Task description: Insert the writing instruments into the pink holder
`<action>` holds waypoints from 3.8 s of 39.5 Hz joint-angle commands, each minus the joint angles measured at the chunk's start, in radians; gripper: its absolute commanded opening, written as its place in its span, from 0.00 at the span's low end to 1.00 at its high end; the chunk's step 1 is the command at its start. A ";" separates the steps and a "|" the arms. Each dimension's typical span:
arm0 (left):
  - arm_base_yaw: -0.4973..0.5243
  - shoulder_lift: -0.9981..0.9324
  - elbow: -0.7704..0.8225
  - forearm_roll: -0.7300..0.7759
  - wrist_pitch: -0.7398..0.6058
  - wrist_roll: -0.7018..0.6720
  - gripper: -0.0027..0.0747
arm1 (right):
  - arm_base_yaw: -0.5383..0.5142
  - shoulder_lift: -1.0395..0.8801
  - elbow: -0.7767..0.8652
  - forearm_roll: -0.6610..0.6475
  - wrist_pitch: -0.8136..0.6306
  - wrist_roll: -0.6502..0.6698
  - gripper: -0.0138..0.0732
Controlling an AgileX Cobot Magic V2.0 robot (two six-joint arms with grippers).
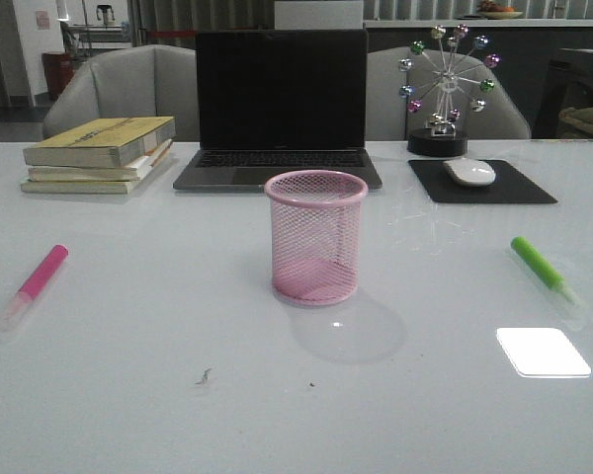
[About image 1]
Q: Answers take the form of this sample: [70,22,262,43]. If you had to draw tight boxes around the black mouse pad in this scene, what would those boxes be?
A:
[408,159,557,204]

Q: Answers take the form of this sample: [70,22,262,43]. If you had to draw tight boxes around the dark side table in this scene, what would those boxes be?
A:
[532,48,593,138]

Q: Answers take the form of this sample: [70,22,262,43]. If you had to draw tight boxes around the grey laptop black screen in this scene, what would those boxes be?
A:
[173,30,382,193]

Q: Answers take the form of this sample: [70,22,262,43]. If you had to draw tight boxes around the pink mesh pen holder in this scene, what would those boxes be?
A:
[264,170,368,306]

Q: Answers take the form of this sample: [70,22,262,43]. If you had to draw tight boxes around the middle cream book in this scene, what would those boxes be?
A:
[29,139,173,182]

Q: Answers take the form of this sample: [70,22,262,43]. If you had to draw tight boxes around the red trash bin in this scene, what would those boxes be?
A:
[42,51,74,100]

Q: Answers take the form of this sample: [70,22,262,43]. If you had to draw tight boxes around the pink highlighter pen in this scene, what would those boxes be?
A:
[0,244,69,333]

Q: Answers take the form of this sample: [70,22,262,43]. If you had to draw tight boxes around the green highlighter pen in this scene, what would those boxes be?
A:
[510,236,586,326]

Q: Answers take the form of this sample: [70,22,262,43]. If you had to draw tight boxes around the left grey armchair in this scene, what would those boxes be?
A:
[42,44,200,142]

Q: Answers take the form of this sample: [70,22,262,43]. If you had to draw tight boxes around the white computer mouse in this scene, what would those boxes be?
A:
[443,158,496,187]

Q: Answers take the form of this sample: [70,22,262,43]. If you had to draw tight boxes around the right grey armchair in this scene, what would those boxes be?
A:
[365,46,531,141]

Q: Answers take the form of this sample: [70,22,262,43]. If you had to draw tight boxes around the fruit bowl on counter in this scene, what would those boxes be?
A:
[476,0,523,20]

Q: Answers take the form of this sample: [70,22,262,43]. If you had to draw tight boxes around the ferris wheel desk ornament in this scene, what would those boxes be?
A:
[398,24,496,158]

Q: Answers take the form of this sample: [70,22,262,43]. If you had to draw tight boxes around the bottom yellow book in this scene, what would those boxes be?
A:
[20,163,160,195]

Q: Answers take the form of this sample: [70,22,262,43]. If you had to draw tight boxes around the grey armchair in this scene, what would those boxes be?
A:
[365,46,531,141]
[42,44,200,142]

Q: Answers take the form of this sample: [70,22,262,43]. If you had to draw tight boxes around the yellow book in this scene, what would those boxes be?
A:
[20,163,160,195]
[23,117,176,168]

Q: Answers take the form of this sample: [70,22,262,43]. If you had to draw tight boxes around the top yellow book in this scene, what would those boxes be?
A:
[23,117,176,168]

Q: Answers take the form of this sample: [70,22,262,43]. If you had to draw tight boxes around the olive cushion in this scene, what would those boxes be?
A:
[558,107,593,138]

